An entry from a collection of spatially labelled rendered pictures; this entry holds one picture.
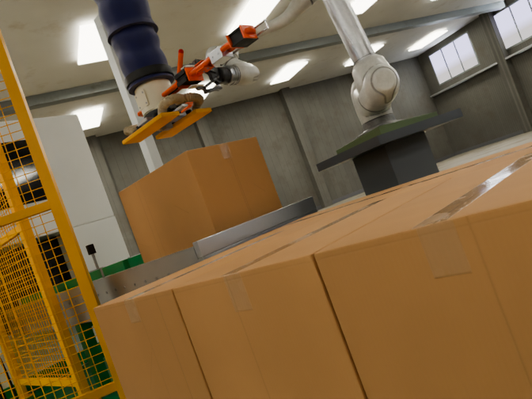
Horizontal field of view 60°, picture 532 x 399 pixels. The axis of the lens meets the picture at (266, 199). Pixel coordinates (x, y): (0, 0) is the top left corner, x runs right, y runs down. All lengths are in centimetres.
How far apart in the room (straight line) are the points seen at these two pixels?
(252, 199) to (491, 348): 145
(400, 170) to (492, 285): 156
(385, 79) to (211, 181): 82
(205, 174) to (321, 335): 118
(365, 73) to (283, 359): 145
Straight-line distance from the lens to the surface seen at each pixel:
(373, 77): 201
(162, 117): 202
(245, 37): 179
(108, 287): 229
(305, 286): 75
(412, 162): 219
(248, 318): 87
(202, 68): 197
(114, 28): 229
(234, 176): 194
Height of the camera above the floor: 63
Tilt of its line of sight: 1 degrees up
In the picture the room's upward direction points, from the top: 20 degrees counter-clockwise
